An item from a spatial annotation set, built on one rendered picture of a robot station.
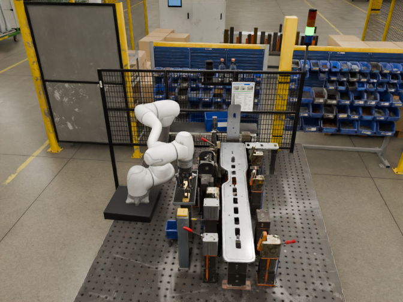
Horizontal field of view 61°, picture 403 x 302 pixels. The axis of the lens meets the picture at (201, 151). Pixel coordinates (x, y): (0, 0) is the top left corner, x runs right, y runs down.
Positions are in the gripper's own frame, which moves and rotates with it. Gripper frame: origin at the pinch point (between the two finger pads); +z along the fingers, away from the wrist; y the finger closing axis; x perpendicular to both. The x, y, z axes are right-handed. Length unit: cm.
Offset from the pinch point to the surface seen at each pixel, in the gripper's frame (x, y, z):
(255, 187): 40, 48, 23
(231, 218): 0.5, 29.2, 19.9
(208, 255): -26.4, 15.2, 25.6
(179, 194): 3.0, -4.8, 4.0
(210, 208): -0.6, 15.6, 11.2
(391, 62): 249, 222, -13
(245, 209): 10.0, 38.6, 19.9
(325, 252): 3, 95, 50
